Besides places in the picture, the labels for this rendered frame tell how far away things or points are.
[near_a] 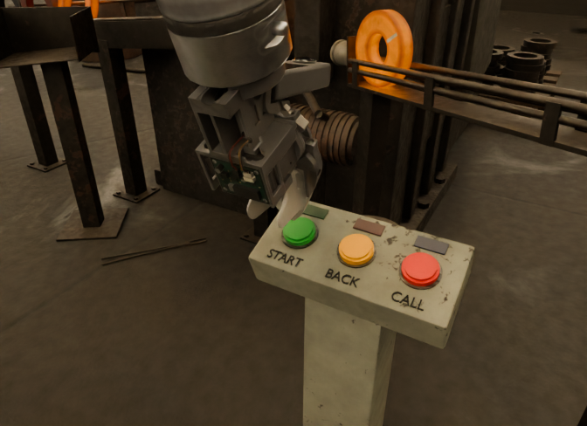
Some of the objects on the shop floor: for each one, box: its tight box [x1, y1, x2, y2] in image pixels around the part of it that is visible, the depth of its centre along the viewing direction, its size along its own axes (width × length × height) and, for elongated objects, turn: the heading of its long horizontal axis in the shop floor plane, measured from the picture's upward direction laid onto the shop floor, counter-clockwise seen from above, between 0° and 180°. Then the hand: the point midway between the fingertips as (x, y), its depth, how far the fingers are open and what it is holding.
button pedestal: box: [249, 201, 475, 426], centre depth 70 cm, size 16×24×62 cm, turn 60°
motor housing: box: [290, 103, 359, 205], centre depth 132 cm, size 13×22×54 cm, turn 60°
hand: (293, 206), depth 54 cm, fingers closed
